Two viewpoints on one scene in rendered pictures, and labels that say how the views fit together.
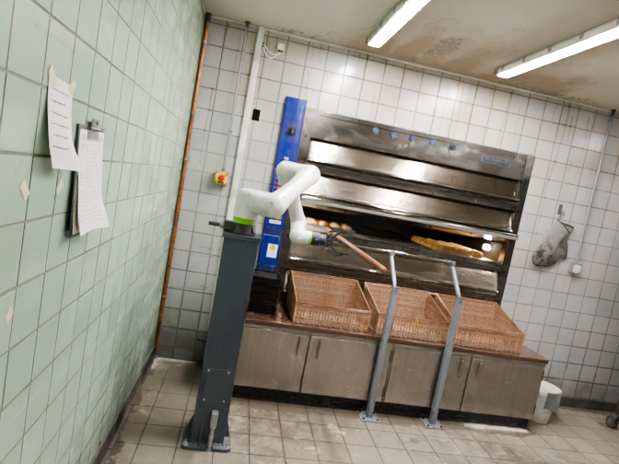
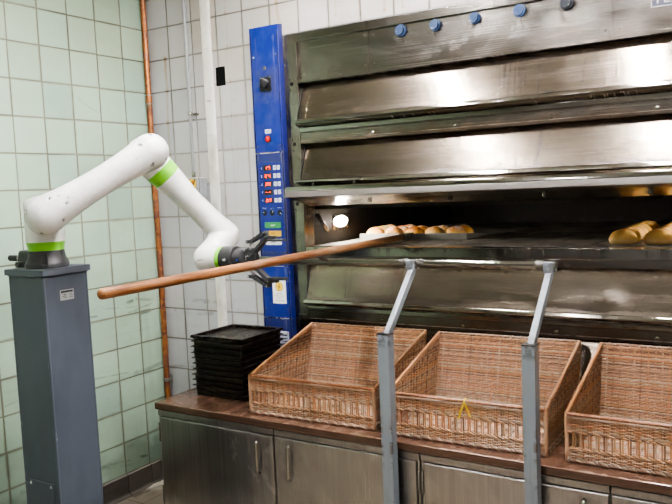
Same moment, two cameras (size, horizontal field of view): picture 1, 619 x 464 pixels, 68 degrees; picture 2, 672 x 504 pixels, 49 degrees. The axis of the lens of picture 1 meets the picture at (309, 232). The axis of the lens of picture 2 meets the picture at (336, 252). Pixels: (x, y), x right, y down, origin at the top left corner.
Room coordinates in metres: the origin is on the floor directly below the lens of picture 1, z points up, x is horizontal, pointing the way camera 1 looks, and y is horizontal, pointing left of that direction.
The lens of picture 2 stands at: (1.23, -2.12, 1.43)
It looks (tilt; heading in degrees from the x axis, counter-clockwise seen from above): 5 degrees down; 41
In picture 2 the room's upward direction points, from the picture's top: 3 degrees counter-clockwise
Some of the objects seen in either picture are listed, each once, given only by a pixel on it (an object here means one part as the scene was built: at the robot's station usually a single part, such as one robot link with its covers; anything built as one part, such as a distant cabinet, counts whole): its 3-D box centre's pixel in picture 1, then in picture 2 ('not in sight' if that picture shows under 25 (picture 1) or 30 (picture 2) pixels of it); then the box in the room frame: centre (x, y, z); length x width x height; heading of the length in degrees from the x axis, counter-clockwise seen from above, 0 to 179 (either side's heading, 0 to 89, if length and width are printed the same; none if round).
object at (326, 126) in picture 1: (421, 146); (500, 28); (3.77, -0.75, 1.99); 1.80 x 0.08 x 0.21; 99
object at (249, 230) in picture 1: (232, 226); (36, 258); (2.51, 0.42, 1.23); 0.26 x 0.15 x 0.06; 100
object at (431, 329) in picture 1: (402, 310); (486, 386); (3.48, -0.82, 0.72); 0.56 x 0.49 x 0.28; 100
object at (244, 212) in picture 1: (249, 206); (44, 222); (2.51, 0.35, 1.36); 0.16 x 0.13 x 0.19; 65
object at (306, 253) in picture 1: (397, 265); (504, 290); (3.74, -0.76, 1.02); 1.79 x 0.11 x 0.19; 99
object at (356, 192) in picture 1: (410, 203); (501, 151); (3.74, -0.76, 1.54); 1.79 x 0.11 x 0.19; 99
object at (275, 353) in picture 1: (377, 363); (453, 499); (3.44, -0.69, 0.29); 2.42 x 0.56 x 0.58; 99
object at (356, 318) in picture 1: (327, 299); (339, 370); (3.38, -0.22, 0.72); 0.56 x 0.49 x 0.28; 101
